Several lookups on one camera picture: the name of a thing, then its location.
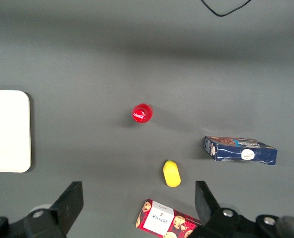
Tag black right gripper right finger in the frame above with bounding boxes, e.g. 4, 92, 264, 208
188, 180, 256, 238

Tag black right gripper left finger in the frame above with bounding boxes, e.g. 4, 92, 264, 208
24, 181, 84, 238

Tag red soda can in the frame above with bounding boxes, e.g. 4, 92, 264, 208
131, 103, 154, 124

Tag beige plastic tray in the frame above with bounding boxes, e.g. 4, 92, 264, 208
0, 90, 33, 173

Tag red Walkers cookie box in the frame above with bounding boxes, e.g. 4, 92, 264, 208
135, 198, 202, 238

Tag yellow lemon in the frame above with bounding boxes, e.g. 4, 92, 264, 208
163, 159, 182, 188

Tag dark blue cookie box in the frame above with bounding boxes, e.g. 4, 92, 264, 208
203, 135, 278, 166

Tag thin black looped cable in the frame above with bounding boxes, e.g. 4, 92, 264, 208
200, 0, 253, 18

